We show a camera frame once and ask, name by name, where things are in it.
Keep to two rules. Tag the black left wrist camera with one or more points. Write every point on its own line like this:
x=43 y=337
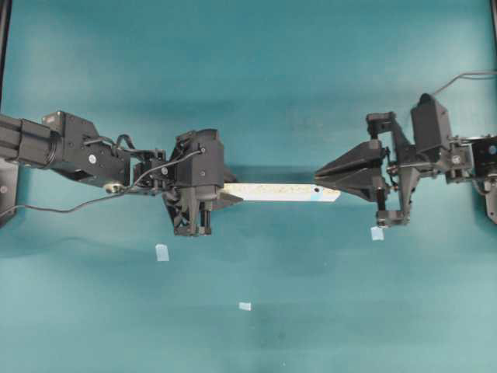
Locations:
x=203 y=169

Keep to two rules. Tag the right tape marker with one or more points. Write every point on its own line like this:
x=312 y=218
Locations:
x=377 y=233

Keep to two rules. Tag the tape marker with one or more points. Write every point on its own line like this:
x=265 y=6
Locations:
x=377 y=233
x=162 y=253
x=245 y=306

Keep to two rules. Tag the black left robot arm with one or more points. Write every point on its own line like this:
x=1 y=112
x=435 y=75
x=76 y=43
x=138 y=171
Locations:
x=73 y=148

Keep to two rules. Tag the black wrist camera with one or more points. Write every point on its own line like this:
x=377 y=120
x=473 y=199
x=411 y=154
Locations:
x=203 y=169
x=431 y=126

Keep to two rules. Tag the middle tape marker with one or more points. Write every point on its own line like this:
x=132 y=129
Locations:
x=245 y=306

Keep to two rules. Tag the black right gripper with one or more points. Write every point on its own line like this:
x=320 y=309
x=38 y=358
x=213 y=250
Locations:
x=405 y=171

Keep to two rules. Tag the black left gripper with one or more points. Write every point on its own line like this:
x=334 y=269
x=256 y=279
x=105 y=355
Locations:
x=190 y=207

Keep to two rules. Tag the white particle board plank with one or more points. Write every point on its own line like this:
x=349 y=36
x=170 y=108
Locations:
x=281 y=192

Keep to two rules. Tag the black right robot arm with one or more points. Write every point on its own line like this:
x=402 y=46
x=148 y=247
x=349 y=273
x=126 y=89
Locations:
x=468 y=159

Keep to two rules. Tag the black left frame post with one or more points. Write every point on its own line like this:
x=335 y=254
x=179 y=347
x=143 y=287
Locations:
x=5 y=16

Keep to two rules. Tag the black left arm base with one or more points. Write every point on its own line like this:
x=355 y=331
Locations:
x=9 y=178

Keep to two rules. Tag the left tape marker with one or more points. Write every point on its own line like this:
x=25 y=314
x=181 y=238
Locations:
x=162 y=253

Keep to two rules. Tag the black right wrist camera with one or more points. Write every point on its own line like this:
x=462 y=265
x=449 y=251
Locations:
x=431 y=126

